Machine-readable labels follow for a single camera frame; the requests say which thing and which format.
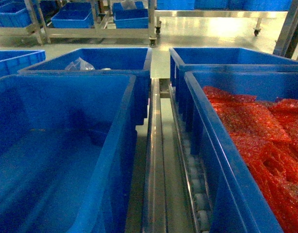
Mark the blue block part with knob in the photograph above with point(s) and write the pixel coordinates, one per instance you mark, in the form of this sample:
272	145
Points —
97	137

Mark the blue bin behind red bags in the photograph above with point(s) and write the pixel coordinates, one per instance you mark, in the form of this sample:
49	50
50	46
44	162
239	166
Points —
235	68

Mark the empty blue plastic bin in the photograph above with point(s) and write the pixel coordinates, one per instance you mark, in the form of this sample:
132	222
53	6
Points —
52	178

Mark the blue bin with red bags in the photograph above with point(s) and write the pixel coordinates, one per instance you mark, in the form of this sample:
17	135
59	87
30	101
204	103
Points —
237	204

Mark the far left blue bin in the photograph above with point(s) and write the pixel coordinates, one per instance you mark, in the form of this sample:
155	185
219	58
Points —
11	61

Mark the red bubble wrap bags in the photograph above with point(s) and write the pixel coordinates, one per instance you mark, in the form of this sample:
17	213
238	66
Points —
266	135

